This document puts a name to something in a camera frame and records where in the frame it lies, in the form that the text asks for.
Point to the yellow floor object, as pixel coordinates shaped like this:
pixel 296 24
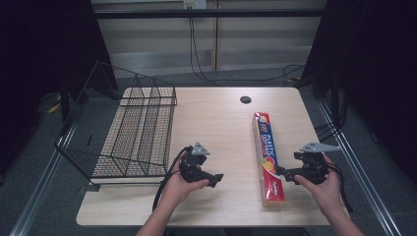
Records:
pixel 55 106

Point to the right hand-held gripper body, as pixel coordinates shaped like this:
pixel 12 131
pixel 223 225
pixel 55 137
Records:
pixel 313 164

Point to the person's left hand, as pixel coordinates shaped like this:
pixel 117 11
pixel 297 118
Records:
pixel 178 190

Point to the black horizontal bar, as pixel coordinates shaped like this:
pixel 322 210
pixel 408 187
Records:
pixel 209 13

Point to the red and blue plastic wrap box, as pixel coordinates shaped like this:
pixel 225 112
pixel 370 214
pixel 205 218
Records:
pixel 268 157

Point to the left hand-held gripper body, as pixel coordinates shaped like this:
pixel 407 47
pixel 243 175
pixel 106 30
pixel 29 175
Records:
pixel 193 165

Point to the metal floor rail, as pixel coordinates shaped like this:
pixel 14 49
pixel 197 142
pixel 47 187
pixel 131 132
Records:
pixel 357 170
pixel 42 183

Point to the dark curtain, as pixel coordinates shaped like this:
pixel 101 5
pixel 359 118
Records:
pixel 377 65
pixel 39 65

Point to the person's right hand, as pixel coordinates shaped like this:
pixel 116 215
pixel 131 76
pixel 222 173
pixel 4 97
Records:
pixel 324 193

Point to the white wall power outlet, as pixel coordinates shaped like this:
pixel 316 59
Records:
pixel 194 4

